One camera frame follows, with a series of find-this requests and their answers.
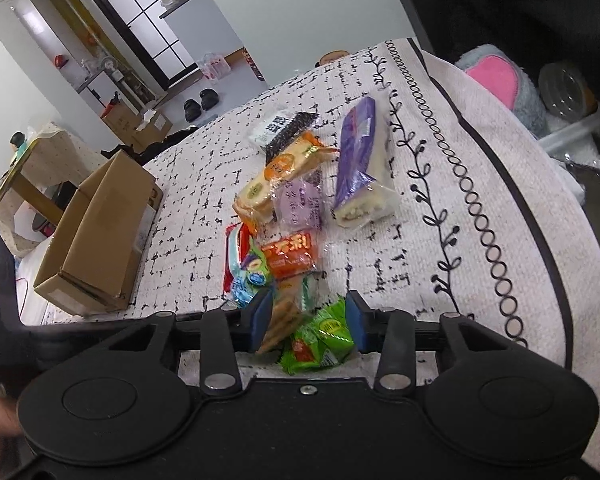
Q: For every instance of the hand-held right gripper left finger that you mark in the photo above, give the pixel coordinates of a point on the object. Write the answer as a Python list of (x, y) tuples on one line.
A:
[(261, 321)]

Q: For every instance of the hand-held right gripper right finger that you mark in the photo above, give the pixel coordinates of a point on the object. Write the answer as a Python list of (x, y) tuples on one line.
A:
[(358, 324)]

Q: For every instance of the clear cracker packet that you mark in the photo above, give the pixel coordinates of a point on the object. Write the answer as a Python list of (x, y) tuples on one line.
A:
[(285, 305)]

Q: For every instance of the blue green snack packet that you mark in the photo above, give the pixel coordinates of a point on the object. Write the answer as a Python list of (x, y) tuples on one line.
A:
[(250, 280)]

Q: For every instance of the orange red snack packet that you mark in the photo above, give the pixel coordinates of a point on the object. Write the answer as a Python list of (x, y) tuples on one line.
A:
[(287, 256)]

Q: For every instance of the small purple snack packet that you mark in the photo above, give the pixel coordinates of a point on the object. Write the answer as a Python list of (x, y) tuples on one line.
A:
[(300, 205)]

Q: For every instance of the orange sandwich cracker packet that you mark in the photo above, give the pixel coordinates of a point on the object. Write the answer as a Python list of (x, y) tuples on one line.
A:
[(280, 170)]

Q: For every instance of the large purple white bread packet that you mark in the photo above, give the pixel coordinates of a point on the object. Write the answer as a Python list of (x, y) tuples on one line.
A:
[(362, 160)]

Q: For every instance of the black and white snack packet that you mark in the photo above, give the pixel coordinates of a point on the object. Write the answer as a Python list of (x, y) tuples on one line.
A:
[(275, 130)]

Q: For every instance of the pile of dark clothes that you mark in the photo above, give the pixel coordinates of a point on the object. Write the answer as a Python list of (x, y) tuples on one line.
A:
[(165, 142)]

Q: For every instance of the tall cardboard box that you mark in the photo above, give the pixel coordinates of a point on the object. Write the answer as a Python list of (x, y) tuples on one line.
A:
[(117, 120)]

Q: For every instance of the small cardboard box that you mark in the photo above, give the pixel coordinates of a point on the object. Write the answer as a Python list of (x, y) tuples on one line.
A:
[(152, 127)]

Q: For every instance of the black shoe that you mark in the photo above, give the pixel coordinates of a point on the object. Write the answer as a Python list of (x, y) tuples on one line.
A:
[(209, 97), (191, 109)]

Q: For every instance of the pink plastic bag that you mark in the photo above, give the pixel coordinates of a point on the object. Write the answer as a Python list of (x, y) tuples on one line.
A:
[(212, 66)]

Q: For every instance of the grey pink plush toy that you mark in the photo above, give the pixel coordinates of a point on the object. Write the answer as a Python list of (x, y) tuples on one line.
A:
[(500, 80)]

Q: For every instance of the clear plastic container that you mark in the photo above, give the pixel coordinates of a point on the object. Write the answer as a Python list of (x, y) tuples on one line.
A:
[(565, 90)]

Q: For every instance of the black framed glass door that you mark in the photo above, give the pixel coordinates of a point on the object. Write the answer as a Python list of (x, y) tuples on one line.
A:
[(140, 15)]

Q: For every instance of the black coat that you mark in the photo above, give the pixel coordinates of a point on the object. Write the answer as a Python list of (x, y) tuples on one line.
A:
[(505, 5)]

